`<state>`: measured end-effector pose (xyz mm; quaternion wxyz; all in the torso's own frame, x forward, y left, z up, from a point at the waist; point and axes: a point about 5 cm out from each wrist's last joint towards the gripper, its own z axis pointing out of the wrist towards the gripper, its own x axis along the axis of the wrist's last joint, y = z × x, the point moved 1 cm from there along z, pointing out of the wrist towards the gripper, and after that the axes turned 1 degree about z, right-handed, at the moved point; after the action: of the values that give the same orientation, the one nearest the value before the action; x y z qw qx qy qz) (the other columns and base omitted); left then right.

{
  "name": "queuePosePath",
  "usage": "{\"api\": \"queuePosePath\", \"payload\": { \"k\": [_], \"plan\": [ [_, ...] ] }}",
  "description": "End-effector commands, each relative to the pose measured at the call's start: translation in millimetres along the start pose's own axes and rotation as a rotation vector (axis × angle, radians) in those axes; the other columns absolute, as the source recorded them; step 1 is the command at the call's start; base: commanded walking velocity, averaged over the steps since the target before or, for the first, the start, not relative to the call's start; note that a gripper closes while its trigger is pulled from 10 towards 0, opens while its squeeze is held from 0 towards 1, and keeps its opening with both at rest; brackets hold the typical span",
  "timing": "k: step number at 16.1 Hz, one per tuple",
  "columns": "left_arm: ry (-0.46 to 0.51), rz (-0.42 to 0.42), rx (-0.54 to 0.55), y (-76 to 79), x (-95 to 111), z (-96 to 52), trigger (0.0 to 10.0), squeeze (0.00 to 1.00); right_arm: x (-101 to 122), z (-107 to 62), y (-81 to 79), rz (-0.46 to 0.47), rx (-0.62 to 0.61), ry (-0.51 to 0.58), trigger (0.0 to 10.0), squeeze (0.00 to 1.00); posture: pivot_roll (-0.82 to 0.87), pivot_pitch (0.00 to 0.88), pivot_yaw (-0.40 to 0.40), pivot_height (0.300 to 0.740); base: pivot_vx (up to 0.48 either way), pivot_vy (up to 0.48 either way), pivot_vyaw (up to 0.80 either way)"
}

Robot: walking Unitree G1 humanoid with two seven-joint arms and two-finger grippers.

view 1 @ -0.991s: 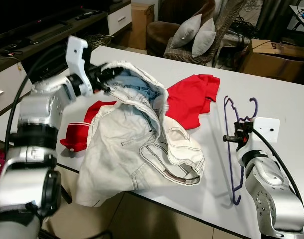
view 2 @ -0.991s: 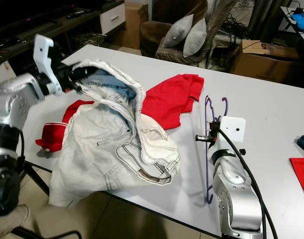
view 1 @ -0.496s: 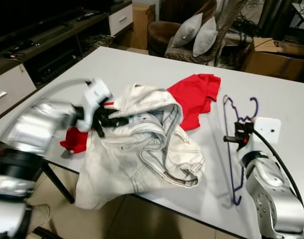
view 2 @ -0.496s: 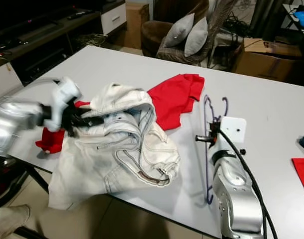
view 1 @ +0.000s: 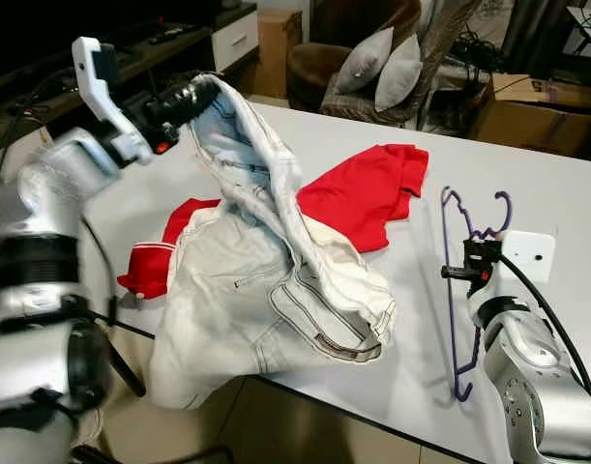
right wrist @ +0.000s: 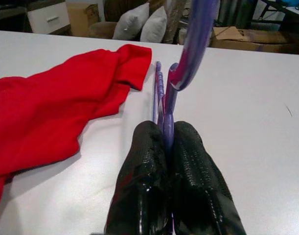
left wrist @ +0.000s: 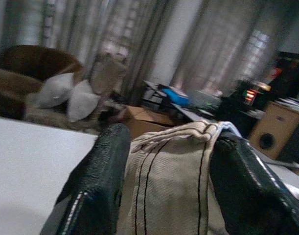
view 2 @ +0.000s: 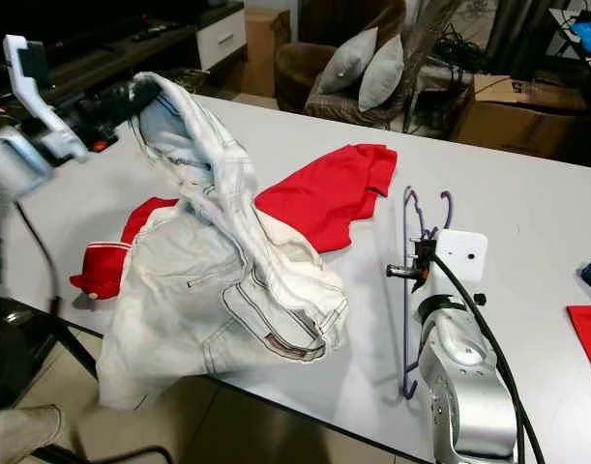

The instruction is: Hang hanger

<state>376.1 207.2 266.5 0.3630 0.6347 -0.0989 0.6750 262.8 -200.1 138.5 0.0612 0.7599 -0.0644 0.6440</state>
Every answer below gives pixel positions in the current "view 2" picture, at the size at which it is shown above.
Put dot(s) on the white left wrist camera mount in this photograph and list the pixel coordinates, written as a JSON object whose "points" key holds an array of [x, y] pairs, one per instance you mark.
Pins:
{"points": [[34, 97]]}

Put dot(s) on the black television screen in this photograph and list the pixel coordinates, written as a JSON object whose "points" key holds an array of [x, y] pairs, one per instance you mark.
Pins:
{"points": [[102, 14]]}

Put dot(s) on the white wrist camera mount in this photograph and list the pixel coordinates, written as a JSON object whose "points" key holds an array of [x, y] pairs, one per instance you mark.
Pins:
{"points": [[464, 253], [34, 97]]}

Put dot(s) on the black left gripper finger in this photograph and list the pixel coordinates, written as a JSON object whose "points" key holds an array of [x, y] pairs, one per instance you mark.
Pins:
{"points": [[126, 92], [129, 108]]}

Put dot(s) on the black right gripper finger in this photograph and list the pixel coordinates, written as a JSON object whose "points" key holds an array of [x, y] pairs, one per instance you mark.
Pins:
{"points": [[401, 270], [403, 277]]}

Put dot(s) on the dark TV bench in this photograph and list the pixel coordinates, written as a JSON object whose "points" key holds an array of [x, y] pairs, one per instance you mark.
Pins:
{"points": [[140, 48]]}

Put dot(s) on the brown cardboard box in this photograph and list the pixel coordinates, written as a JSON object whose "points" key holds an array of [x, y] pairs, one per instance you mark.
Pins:
{"points": [[517, 126]]}

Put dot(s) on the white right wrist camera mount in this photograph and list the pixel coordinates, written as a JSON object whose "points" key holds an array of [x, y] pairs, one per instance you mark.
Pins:
{"points": [[464, 253]]}

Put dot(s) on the white table black legs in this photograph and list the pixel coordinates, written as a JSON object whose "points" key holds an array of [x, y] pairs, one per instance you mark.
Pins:
{"points": [[508, 193]]}

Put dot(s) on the tall tan carton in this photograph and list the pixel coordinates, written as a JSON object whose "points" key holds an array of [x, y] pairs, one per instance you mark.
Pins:
{"points": [[266, 53]]}

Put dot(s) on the grey brown drape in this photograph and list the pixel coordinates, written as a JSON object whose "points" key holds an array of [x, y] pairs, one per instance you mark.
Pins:
{"points": [[430, 58]]}

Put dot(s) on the white denim jeans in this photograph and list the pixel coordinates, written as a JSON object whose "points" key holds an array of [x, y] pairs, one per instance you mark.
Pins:
{"points": [[227, 280]]}

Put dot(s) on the grey pillow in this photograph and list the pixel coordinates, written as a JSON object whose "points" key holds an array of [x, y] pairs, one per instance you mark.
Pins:
{"points": [[384, 77], [348, 60]]}

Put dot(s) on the brown armchair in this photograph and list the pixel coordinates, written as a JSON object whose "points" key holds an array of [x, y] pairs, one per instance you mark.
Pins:
{"points": [[295, 68]]}

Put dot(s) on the bright blue item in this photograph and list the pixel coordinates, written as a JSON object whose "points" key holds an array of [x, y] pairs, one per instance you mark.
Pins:
{"points": [[588, 37]]}

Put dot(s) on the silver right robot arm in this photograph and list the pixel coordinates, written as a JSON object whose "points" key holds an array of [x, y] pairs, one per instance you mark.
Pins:
{"points": [[464, 387]]}

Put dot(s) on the white drawer unit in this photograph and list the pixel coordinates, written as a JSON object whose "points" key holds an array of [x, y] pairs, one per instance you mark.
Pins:
{"points": [[222, 37]]}

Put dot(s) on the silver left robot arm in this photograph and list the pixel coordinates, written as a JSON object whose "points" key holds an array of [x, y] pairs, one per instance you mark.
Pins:
{"points": [[10, 164]]}

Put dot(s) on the red cloth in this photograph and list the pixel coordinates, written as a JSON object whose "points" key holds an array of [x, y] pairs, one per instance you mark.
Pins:
{"points": [[590, 338]]}

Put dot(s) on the red shirt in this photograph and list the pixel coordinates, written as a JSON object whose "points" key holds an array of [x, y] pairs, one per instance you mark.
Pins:
{"points": [[324, 198]]}

